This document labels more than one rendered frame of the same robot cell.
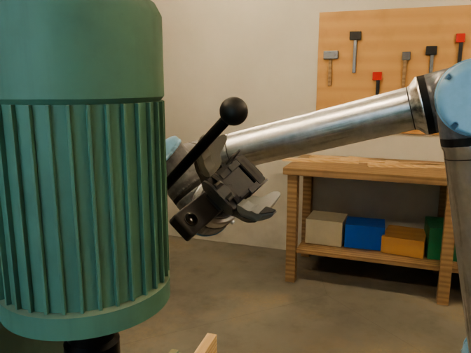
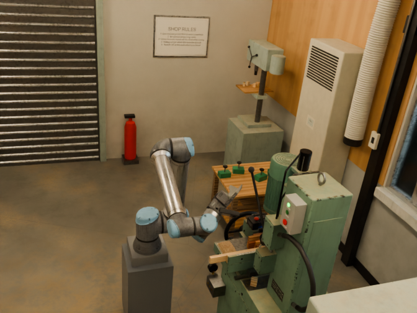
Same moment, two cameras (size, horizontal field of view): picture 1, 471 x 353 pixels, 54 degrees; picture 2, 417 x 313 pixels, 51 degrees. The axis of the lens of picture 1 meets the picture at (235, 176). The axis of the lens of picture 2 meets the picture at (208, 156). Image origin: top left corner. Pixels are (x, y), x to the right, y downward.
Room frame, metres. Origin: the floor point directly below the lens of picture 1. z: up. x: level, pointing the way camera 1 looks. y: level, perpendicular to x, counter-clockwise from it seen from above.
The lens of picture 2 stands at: (2.11, 1.45, 2.50)
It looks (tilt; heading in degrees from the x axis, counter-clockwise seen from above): 27 degrees down; 230
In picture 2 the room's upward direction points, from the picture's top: 5 degrees clockwise
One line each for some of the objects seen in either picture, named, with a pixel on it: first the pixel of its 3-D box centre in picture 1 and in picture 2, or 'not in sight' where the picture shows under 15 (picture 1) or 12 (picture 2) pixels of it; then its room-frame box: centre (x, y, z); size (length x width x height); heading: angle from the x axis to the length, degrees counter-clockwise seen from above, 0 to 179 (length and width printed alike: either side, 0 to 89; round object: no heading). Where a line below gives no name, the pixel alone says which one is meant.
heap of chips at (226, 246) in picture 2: not in sight; (227, 246); (0.67, 0.01, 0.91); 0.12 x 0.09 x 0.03; 73
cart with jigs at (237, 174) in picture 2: not in sight; (251, 196); (-0.56, -1.00, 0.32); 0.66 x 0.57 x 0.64; 161
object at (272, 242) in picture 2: not in sight; (273, 231); (0.67, 0.32, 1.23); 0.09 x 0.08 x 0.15; 73
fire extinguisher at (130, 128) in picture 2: not in sight; (130, 138); (-0.20, -2.72, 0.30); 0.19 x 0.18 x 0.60; 70
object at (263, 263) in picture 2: not in sight; (264, 260); (0.67, 0.29, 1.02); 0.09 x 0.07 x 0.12; 163
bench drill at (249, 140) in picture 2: not in sight; (257, 118); (-1.16, -1.63, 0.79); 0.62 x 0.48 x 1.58; 71
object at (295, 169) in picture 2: not in sight; (303, 166); (0.51, 0.29, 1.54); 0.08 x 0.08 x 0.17; 73
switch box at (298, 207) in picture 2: not in sight; (293, 213); (0.69, 0.42, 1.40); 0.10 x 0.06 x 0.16; 73
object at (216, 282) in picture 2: not in sight; (215, 284); (0.67, -0.05, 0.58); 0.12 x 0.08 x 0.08; 73
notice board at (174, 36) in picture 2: not in sight; (181, 36); (-0.78, -2.61, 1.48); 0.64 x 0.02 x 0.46; 160
